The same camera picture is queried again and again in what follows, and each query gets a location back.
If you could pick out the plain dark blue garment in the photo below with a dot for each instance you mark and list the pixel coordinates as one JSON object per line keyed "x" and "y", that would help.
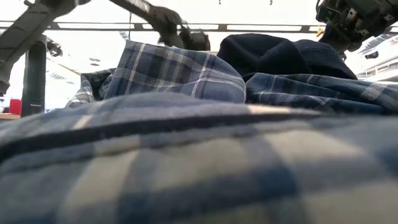
{"x": 280, "y": 56}

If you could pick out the dark blue plaid shirt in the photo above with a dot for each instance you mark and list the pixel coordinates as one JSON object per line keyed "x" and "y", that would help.
{"x": 186, "y": 171}

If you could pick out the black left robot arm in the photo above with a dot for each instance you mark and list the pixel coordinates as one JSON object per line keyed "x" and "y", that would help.
{"x": 146, "y": 14}

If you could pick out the small yellow tag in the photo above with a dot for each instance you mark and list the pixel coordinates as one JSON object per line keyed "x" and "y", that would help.
{"x": 320, "y": 31}

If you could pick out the red storage bin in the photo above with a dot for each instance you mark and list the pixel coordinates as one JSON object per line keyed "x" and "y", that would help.
{"x": 15, "y": 106}

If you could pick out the black metal frame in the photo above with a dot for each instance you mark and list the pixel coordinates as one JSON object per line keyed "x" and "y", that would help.
{"x": 18, "y": 40}

